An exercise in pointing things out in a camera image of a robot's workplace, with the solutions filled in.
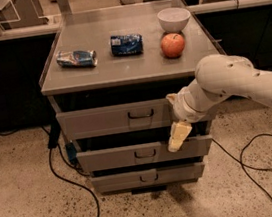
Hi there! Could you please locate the black floor cable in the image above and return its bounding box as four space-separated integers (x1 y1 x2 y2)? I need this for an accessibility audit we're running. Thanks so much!
0 118 102 217
211 130 272 217

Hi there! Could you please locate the grey drawer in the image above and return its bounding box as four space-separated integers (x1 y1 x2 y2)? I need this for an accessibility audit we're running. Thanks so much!
92 162 205 194
56 98 177 140
77 135 212 172

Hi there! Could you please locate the red apple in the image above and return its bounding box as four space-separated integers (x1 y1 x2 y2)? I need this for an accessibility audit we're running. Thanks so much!
160 33 185 58

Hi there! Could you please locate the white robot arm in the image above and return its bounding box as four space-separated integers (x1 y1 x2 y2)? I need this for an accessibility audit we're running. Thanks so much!
167 54 272 152

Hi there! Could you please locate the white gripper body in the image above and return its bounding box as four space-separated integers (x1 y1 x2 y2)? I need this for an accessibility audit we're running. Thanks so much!
172 85 206 123

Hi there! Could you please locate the black floor cable right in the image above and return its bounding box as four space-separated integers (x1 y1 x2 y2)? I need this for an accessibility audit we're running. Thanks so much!
211 130 272 217

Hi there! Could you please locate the white bowl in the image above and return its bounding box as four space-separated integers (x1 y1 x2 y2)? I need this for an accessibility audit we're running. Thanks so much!
157 7 191 33

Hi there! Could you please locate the grey bottom drawer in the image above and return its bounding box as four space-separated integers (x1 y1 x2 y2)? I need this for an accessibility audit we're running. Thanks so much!
92 162 205 194

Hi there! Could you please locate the crushed silver blue can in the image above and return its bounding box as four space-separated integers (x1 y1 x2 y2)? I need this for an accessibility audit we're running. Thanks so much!
56 50 98 68

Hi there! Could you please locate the grey top drawer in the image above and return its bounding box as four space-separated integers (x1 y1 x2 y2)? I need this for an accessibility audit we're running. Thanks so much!
56 98 177 140

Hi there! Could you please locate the grey drawer cabinet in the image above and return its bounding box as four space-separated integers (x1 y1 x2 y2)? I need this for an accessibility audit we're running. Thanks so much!
29 0 248 207

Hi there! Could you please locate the grey middle drawer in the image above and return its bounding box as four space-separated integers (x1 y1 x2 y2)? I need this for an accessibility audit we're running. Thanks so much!
77 135 212 172

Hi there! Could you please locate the black power adapter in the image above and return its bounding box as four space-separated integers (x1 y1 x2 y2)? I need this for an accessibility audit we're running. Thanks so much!
47 120 61 149

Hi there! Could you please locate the black floor cable left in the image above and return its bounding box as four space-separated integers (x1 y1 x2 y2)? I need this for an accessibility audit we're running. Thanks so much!
0 118 102 217

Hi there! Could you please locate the small blue plug box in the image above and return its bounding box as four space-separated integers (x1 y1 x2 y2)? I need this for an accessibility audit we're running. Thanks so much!
65 143 78 166

